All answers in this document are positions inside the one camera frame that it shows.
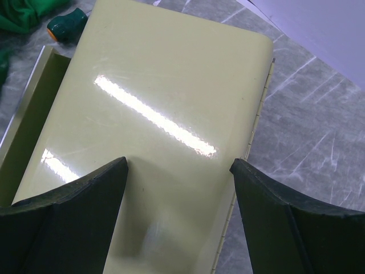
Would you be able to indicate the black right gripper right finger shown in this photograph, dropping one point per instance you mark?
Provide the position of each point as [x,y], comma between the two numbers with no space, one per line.
[289,232]

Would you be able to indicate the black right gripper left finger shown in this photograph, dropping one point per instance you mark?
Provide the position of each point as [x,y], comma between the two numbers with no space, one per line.
[65,230]

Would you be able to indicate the yellow-green metal tool chest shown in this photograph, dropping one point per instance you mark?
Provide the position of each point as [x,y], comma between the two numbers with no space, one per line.
[176,95]

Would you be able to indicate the stubby green screwdriver orange cap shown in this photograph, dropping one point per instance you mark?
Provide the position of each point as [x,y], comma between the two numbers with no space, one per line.
[66,28]

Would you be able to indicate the green cloth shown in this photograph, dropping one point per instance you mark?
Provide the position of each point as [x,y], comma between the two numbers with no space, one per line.
[21,16]

